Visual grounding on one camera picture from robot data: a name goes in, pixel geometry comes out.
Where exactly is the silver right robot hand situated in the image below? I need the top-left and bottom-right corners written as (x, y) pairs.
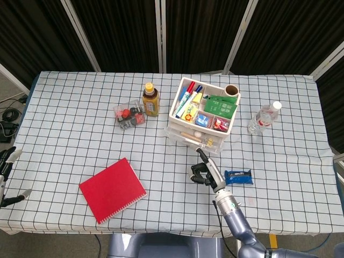
top-left (190, 147), bottom-right (226, 194)

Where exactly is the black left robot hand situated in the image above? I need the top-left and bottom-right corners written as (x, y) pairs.
top-left (0, 146), bottom-right (33, 208)

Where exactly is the transparent plastic drawer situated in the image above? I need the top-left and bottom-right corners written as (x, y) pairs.
top-left (164, 125), bottom-right (224, 155)

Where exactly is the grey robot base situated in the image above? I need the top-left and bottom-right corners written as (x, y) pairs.
top-left (107, 233), bottom-right (225, 258)

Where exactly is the white desk organizer box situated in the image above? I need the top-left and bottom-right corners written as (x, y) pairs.
top-left (164, 77), bottom-right (241, 155)

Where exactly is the clear box of coffee capsules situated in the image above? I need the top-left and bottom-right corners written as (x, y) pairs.
top-left (113, 99), bottom-right (147, 132)

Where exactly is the blue snack pack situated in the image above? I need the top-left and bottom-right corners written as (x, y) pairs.
top-left (224, 169), bottom-right (254, 186)

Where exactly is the red candy packet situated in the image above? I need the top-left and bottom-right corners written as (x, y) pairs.
top-left (213, 117), bottom-right (230, 132)

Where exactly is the blue candy packet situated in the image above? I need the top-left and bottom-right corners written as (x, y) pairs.
top-left (195, 112), bottom-right (212, 127)

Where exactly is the green tea packet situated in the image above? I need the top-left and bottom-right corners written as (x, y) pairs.
top-left (203, 95), bottom-right (239, 120)

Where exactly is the yellow snack packet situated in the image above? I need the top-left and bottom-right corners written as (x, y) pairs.
top-left (181, 92), bottom-right (204, 122)

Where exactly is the black power adapter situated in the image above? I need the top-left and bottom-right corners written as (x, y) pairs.
top-left (0, 120), bottom-right (19, 143)

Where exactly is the clear plastic water bottle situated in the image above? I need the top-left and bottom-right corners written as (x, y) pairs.
top-left (247, 101), bottom-right (282, 136)

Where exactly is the brown cardboard tube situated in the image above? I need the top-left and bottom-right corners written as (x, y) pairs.
top-left (224, 84), bottom-right (240, 97)

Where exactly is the blue cap marker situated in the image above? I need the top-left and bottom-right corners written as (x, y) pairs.
top-left (188, 85), bottom-right (203, 102)

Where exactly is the red cap marker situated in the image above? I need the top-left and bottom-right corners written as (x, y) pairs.
top-left (180, 81), bottom-right (196, 108)

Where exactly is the yellow cap tea bottle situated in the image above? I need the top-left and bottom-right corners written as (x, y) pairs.
top-left (141, 82), bottom-right (161, 118)

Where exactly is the white black checked tablecloth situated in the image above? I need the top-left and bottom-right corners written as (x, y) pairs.
top-left (0, 70), bottom-right (341, 239)

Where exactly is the red spiral notebook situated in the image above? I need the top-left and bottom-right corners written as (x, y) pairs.
top-left (78, 157), bottom-right (148, 225)

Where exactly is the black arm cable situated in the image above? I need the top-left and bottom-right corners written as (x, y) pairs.
top-left (211, 200), bottom-right (234, 258)

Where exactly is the black coiled cable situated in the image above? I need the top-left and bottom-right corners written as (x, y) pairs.
top-left (1, 107), bottom-right (21, 122)

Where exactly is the black folding screen white frame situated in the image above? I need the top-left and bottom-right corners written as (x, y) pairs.
top-left (0, 0), bottom-right (344, 151)

